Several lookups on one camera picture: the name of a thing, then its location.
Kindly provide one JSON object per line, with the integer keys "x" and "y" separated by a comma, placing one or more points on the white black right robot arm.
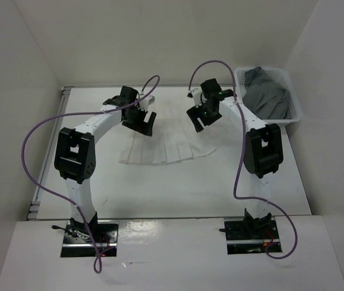
{"x": 262, "y": 151}

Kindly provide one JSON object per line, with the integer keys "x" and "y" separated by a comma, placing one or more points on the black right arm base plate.
{"x": 244, "y": 237}

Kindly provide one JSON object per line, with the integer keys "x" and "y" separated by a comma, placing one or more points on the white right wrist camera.
{"x": 196, "y": 95}

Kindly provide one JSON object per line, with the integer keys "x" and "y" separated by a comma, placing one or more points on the grey metal table rail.
{"x": 56, "y": 123}

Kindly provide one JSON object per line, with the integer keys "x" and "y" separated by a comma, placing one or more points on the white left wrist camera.
{"x": 144, "y": 103}

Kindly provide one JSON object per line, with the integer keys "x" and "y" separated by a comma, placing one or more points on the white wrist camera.
{"x": 196, "y": 95}
{"x": 144, "y": 103}

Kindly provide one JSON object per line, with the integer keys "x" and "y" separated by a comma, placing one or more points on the white perforated plastic basket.
{"x": 280, "y": 76}

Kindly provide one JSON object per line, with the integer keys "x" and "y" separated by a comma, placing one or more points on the grey skirt in basket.
{"x": 264, "y": 97}

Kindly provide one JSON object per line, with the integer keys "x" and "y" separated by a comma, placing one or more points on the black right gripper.
{"x": 193, "y": 114}

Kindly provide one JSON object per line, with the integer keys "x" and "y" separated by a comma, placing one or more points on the white pleated skirt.
{"x": 174, "y": 139}

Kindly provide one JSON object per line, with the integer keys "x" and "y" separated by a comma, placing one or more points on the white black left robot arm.
{"x": 75, "y": 156}

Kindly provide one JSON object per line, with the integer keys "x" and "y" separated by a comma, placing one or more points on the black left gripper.
{"x": 142, "y": 127}

